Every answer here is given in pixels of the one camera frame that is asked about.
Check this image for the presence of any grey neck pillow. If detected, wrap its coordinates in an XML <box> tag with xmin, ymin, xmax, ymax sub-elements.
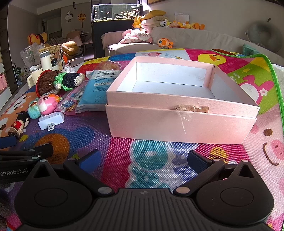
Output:
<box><xmin>247</xmin><ymin>18</ymin><xmax>282</xmax><ymax>52</ymax></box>

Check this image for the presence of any black-haired toy figurine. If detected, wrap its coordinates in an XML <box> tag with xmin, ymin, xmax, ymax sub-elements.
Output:
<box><xmin>8</xmin><ymin>111</ymin><xmax>30</xmax><ymax>140</ymax></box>

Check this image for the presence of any blue wipes packet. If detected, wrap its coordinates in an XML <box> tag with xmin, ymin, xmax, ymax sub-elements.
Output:
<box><xmin>75</xmin><ymin>69</ymin><xmax>122</xmax><ymax>114</ymax></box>

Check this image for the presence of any yellow pillow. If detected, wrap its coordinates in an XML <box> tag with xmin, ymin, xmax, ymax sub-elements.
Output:
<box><xmin>140</xmin><ymin>10</ymin><xmax>167</xmax><ymax>20</ymax></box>

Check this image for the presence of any bagged round bread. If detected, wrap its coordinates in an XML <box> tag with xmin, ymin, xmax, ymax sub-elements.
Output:
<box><xmin>96</xmin><ymin>60</ymin><xmax>121</xmax><ymax>71</ymax></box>

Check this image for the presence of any glass fish tank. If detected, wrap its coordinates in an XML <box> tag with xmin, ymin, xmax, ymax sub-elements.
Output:
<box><xmin>92</xmin><ymin>4</ymin><xmax>144</xmax><ymax>23</ymax></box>

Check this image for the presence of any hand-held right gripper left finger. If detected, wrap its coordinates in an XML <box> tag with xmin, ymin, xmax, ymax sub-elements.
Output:
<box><xmin>28</xmin><ymin>149</ymin><xmax>114</xmax><ymax>197</ymax></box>

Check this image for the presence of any white plug charger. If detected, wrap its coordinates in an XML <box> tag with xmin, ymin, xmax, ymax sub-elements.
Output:
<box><xmin>38</xmin><ymin>112</ymin><xmax>65</xmax><ymax>132</ymax></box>

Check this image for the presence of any pink pig toy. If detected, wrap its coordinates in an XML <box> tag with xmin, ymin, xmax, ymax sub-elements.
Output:
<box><xmin>37</xmin><ymin>93</ymin><xmax>63</xmax><ymax>116</ymax></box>

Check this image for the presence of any white thermos bottle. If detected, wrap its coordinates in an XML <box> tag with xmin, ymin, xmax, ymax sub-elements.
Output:
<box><xmin>39</xmin><ymin>51</ymin><xmax>53</xmax><ymax>71</ymax></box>

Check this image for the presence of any large yellow plush toy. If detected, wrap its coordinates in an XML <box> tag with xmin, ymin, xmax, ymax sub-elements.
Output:
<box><xmin>28</xmin><ymin>32</ymin><xmax>48</xmax><ymax>46</ymax></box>

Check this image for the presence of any cream plastic jug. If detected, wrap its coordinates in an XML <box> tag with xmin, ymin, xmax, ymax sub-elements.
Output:
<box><xmin>27</xmin><ymin>67</ymin><xmax>43</xmax><ymax>88</ymax></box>

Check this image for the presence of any yellow duck plush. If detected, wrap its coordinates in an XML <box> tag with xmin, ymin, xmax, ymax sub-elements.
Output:
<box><xmin>170</xmin><ymin>20</ymin><xmax>206</xmax><ymax>30</ymax></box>

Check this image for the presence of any white drawer cabinet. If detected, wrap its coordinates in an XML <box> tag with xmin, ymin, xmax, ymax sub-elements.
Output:
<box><xmin>0</xmin><ymin>62</ymin><xmax>19</xmax><ymax>111</ymax></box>

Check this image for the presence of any beige dining chair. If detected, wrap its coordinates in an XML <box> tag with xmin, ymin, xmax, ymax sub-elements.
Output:
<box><xmin>67</xmin><ymin>31</ymin><xmax>83</xmax><ymax>56</ymax></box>

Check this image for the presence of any crochet doll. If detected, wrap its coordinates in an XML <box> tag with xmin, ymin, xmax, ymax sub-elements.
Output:
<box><xmin>35</xmin><ymin>70</ymin><xmax>86</xmax><ymax>97</ymax></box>

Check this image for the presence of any black fish tank cabinet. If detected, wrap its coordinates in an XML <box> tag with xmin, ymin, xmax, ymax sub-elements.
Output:
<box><xmin>92</xmin><ymin>20</ymin><xmax>142</xmax><ymax>58</ymax></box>

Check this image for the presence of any pink packet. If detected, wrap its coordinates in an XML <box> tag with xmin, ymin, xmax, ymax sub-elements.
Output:
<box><xmin>54</xmin><ymin>81</ymin><xmax>89</xmax><ymax>116</ymax></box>

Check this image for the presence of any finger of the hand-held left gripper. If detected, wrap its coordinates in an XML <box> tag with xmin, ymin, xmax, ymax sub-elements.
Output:
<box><xmin>0</xmin><ymin>143</ymin><xmax>54</xmax><ymax>161</ymax></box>
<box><xmin>0</xmin><ymin>135</ymin><xmax>18</xmax><ymax>150</ymax></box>

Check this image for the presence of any beige pillow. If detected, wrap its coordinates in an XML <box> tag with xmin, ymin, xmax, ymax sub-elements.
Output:
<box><xmin>141</xmin><ymin>16</ymin><xmax>169</xmax><ymax>28</ymax></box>

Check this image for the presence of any pink cardboard box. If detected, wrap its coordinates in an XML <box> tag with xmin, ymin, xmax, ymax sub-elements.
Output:
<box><xmin>105</xmin><ymin>56</ymin><xmax>260</xmax><ymax>145</ymax></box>

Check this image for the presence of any orange fish plush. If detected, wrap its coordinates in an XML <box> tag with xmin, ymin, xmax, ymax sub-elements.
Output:
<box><xmin>157</xmin><ymin>38</ymin><xmax>174</xmax><ymax>49</ymax></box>

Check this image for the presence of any clear plastic bag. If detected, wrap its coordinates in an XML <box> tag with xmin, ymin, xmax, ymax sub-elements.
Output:
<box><xmin>20</xmin><ymin>43</ymin><xmax>46</xmax><ymax>67</ymax></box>

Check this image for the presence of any colourful cartoon play mat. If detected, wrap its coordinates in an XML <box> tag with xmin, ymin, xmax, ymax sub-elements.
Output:
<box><xmin>0</xmin><ymin>48</ymin><xmax>284</xmax><ymax>231</ymax></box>

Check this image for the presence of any pink patterned blanket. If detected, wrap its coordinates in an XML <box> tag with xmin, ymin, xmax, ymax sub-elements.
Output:
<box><xmin>119</xmin><ymin>28</ymin><xmax>153</xmax><ymax>44</ymax></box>

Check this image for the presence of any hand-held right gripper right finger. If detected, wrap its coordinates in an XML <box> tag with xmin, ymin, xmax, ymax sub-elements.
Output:
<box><xmin>173</xmin><ymin>150</ymin><xmax>261</xmax><ymax>197</ymax></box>

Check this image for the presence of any teal-haired toy figure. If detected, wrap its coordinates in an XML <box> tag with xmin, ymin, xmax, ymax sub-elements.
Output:
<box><xmin>28</xmin><ymin>100</ymin><xmax>41</xmax><ymax>119</ymax></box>

